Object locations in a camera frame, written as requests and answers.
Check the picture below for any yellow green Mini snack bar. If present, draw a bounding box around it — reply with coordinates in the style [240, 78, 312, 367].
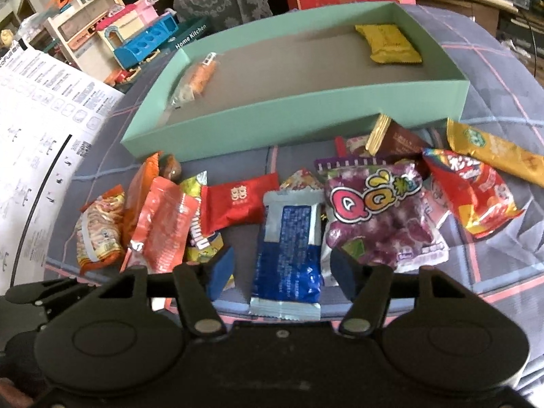
[180, 170, 223, 264]

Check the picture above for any purple QQ gummy bag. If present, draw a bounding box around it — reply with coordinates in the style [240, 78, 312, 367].
[314, 157, 449, 286]

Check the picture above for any blue white snack packet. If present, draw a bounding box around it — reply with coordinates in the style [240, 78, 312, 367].
[249, 188, 324, 321]

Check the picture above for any orange red translucent packet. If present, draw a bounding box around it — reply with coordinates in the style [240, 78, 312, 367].
[121, 177, 199, 274]

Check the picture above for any small red candy packet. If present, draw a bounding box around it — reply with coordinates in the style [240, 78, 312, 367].
[202, 172, 279, 234]

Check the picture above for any orange peanut snack bag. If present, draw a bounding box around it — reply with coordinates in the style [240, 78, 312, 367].
[75, 184, 125, 275]

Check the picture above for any red Skittles bag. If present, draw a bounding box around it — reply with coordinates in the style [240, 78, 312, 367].
[422, 148, 522, 239]

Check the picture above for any small pink candy packet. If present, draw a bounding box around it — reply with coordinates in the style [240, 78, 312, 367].
[334, 135, 371, 157]

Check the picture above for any brown chocolate wafer packet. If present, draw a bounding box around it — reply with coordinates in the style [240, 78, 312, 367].
[365, 113, 430, 157]

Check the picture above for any plain orange snack packet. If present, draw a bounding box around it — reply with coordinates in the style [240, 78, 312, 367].
[122, 152, 162, 248]

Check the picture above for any golden yellow stick packet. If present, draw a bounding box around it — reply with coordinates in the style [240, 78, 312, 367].
[446, 119, 544, 187]

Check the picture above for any long orange cracker pack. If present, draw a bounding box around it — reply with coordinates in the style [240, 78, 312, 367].
[157, 52, 219, 127]

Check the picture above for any yellow snack bar packet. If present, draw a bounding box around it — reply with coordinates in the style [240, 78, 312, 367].
[355, 24, 423, 65]

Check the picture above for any mint green cardboard box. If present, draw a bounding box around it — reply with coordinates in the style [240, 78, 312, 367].
[122, 2, 469, 161]

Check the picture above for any white printed instruction sheet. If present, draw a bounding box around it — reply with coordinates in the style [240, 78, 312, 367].
[1, 42, 123, 291]

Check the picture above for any toy home kitchen set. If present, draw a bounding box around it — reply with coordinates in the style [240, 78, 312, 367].
[41, 0, 211, 86]

